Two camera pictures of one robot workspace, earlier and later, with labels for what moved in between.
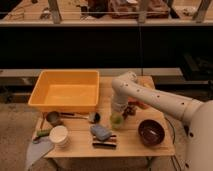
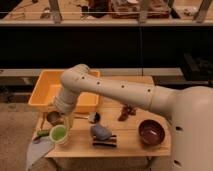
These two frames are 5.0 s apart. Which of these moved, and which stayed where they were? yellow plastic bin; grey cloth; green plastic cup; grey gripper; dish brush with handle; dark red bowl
Moved: green plastic cup; grey gripper
Stayed: yellow plastic bin; dish brush with handle; dark red bowl; grey cloth
